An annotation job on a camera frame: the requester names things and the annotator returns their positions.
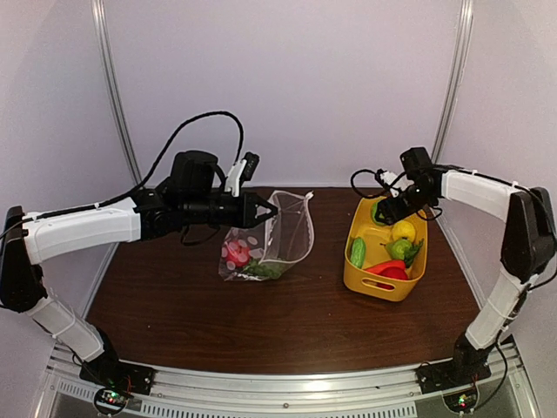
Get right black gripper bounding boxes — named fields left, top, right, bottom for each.
left=379, top=183, right=435, bottom=226

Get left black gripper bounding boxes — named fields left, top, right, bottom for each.
left=183, top=191, right=279, bottom=228

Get green toy apple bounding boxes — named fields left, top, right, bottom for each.
left=370, top=200, right=386, bottom=226

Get yellow toy lemon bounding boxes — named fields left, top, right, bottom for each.
left=391, top=220, right=417, bottom=243

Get clear zip top bag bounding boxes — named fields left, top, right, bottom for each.
left=218, top=191, right=315, bottom=281

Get green toy cucumber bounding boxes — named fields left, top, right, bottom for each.
left=349, top=237, right=366, bottom=269

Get red toy apple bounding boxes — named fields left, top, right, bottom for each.
left=225, top=239, right=252, bottom=270

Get orange toy carrot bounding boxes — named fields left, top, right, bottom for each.
left=365, top=260, right=406, bottom=275

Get red toy pepper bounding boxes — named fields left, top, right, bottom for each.
left=378, top=267, right=409, bottom=290

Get green toy grapes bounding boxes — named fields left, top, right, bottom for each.
left=242, top=259, right=287, bottom=281

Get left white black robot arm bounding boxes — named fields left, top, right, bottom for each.
left=1, top=151, right=278, bottom=388

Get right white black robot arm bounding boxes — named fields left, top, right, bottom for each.
left=374, top=147, right=556, bottom=385

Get yellow plastic basket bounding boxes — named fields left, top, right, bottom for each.
left=343, top=199, right=428, bottom=302

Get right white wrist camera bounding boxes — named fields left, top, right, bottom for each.
left=375, top=169, right=413, bottom=197

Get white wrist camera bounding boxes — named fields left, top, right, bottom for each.
left=375, top=169, right=413, bottom=197
left=225, top=152, right=260, bottom=198

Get right black camera cable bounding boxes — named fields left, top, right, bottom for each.
left=350, top=168, right=443, bottom=221

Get black camera cable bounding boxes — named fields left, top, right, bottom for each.
left=93, top=111, right=245, bottom=206
left=350, top=168, right=443, bottom=221

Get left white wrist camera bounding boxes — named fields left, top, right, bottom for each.
left=225, top=152, right=260, bottom=198

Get left black camera cable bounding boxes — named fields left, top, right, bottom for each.
left=93, top=111, right=245, bottom=206

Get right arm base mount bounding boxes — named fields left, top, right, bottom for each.
left=415, top=334, right=494, bottom=394

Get aluminium front rail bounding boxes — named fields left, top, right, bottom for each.
left=30, top=348, right=540, bottom=417

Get right aluminium frame post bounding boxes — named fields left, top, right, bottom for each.
left=432, top=0, right=474, bottom=163

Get aluminium frame post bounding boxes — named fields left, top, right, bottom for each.
left=432, top=0, right=474, bottom=163
left=91, top=0, right=141, bottom=185

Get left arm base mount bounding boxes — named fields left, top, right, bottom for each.
left=79, top=329, right=155, bottom=395

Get left aluminium frame post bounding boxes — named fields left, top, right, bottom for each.
left=91, top=0, right=141, bottom=185

